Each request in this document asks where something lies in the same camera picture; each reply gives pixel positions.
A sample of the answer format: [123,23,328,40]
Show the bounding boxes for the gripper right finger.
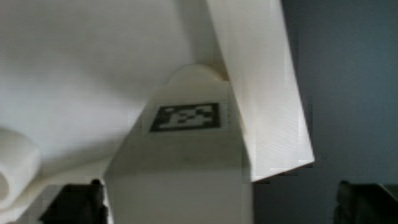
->
[335,181,398,224]

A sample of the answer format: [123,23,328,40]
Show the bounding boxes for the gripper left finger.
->
[17,179,111,224]

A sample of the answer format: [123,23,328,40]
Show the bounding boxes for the white square table top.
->
[0,0,315,224]

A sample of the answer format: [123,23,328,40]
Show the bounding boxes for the white table leg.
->
[106,64,255,224]

